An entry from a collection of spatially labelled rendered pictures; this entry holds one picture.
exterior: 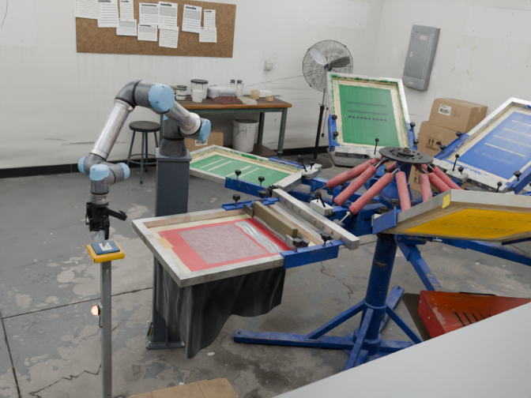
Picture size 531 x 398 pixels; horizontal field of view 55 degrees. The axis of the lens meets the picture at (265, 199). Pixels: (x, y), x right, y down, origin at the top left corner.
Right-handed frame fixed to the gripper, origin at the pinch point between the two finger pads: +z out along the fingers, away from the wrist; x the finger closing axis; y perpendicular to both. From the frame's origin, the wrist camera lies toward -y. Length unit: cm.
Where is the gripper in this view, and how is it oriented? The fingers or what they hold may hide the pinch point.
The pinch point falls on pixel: (105, 244)
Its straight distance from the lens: 232.7
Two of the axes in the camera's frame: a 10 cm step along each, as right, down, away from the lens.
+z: -1.0, 9.3, 3.6
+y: -8.5, 1.1, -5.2
